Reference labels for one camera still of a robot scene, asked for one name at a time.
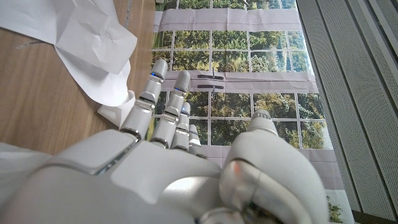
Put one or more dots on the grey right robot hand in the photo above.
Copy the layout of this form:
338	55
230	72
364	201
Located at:
155	180

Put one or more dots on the white receipt paper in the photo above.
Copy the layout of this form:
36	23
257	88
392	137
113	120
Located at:
93	40

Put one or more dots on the printed window forest backdrop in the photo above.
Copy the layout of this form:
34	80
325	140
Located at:
233	62

